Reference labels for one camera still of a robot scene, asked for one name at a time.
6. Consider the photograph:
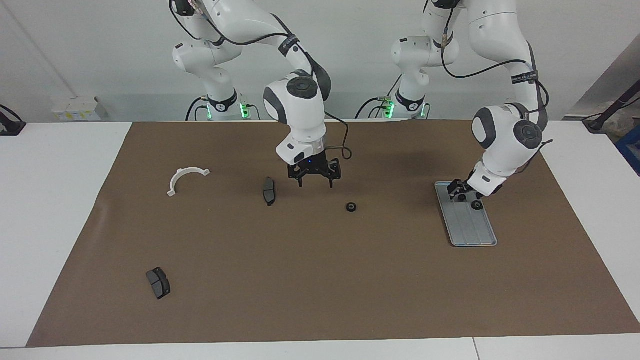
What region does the silver metal tray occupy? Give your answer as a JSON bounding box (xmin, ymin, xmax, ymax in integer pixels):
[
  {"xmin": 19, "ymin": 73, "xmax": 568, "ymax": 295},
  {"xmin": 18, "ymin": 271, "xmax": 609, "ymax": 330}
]
[{"xmin": 434, "ymin": 181, "xmax": 499, "ymax": 248}]

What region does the long grey brake pad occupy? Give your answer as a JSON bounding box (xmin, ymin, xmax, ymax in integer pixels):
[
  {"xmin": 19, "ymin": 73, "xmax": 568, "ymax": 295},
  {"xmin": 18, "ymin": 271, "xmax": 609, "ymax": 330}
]
[{"xmin": 262, "ymin": 176, "xmax": 277, "ymax": 207}]

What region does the brown table mat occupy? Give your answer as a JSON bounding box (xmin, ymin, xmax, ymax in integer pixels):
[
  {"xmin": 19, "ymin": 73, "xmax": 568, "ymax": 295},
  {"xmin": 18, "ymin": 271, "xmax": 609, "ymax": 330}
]
[{"xmin": 26, "ymin": 120, "xmax": 640, "ymax": 348}]

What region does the blue crate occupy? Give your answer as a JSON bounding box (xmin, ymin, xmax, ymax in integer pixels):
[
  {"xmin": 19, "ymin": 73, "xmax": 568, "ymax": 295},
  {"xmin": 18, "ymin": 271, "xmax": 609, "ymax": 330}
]
[{"xmin": 615, "ymin": 125, "xmax": 640, "ymax": 176}]

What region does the black stand pole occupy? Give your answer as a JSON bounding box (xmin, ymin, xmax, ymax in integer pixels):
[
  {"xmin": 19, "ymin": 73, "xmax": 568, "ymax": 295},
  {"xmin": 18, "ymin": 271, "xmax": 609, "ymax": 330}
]
[{"xmin": 582, "ymin": 80, "xmax": 640, "ymax": 133}]

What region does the short grey brake pad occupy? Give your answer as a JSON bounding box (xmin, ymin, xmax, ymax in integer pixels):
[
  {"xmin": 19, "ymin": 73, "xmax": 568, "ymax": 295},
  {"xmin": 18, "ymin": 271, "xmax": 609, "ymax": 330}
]
[{"xmin": 145, "ymin": 267, "xmax": 172, "ymax": 300}]

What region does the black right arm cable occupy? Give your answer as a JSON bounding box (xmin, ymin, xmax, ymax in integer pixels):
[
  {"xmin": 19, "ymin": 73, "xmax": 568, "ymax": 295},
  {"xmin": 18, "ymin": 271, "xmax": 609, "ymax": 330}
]
[{"xmin": 169, "ymin": 0, "xmax": 353, "ymax": 161}]

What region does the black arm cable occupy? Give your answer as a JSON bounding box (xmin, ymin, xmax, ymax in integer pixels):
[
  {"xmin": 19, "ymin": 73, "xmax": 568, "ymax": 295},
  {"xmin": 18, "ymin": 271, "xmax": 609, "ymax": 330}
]
[
  {"xmin": 169, "ymin": 0, "xmax": 353, "ymax": 161},
  {"xmin": 424, "ymin": 0, "xmax": 555, "ymax": 176}
]

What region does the black base cable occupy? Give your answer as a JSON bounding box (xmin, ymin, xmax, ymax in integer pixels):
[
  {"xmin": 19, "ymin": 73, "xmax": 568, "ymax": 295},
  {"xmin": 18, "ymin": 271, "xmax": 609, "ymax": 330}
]
[
  {"xmin": 186, "ymin": 97, "xmax": 211, "ymax": 122},
  {"xmin": 355, "ymin": 75, "xmax": 403, "ymax": 120}
]

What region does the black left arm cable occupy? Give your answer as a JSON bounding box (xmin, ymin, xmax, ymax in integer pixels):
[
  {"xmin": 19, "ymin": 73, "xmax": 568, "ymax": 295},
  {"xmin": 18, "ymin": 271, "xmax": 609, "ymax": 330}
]
[{"xmin": 424, "ymin": 0, "xmax": 555, "ymax": 176}]

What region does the white curved plastic bracket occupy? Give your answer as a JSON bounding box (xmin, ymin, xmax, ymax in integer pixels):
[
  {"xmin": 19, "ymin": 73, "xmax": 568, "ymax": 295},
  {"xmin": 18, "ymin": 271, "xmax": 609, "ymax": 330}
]
[{"xmin": 166, "ymin": 167, "xmax": 211, "ymax": 197}]

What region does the black clamp mount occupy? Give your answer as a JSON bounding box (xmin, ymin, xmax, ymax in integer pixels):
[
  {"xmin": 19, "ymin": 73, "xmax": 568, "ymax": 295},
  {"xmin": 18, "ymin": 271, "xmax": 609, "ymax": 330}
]
[{"xmin": 0, "ymin": 105, "xmax": 27, "ymax": 137}]

